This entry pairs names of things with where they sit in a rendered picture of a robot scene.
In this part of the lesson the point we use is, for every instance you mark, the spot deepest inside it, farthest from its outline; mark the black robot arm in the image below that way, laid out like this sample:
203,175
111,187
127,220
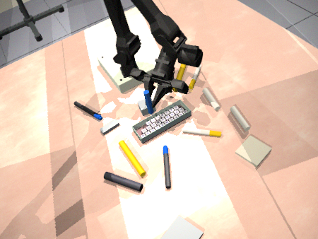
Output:
163,29

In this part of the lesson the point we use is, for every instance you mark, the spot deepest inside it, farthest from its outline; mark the grey and blue marker pen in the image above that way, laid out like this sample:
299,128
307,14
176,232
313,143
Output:
83,107
166,167

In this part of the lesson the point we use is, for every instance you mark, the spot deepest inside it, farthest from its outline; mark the blue stylus with grey tip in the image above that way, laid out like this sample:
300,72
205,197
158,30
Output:
148,102

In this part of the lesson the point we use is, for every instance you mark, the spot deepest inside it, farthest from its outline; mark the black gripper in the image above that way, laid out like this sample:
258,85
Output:
161,74

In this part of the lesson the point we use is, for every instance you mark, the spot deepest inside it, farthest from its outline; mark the dark grey cylinder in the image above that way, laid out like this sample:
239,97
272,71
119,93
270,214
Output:
123,181

